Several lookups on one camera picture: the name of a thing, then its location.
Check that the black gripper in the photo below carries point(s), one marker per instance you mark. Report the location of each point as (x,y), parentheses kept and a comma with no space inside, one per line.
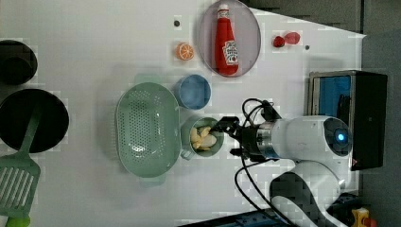
(255,144)

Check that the orange slice toy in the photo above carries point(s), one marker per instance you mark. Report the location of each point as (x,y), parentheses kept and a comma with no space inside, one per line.
(184,52)

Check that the grey round plate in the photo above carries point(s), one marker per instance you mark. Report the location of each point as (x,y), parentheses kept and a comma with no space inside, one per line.
(246,32)

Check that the green spatula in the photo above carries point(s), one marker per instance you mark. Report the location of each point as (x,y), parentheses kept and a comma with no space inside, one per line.
(20,176)

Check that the red strawberry toy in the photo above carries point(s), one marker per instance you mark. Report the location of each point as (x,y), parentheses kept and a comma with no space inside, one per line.
(278,42)

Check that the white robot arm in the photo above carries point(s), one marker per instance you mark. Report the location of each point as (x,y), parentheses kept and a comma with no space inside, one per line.
(319,146)

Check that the black cylindrical container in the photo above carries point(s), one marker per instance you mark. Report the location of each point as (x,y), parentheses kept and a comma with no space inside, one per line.
(18,62)

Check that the blue bowl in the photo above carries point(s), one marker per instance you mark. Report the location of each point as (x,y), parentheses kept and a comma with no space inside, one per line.
(193,92)

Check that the yellow plush peeled banana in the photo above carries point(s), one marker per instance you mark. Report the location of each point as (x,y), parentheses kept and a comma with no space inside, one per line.
(202,138)

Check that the black toaster oven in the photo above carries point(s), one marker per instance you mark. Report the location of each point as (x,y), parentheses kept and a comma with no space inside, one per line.
(359,99)

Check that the black round pan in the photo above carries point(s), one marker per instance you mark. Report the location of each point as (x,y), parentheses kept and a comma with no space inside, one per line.
(16,111)

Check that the pink strawberry toy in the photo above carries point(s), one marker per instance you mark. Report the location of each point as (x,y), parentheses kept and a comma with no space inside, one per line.
(292,38)

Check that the green mug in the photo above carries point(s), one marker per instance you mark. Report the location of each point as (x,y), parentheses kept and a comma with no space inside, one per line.
(197,122)

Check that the red plush ketchup bottle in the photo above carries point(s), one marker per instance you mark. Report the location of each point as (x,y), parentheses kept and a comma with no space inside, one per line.
(226,53)

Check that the green colander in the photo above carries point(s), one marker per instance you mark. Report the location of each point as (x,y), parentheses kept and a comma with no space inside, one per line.
(147,130)

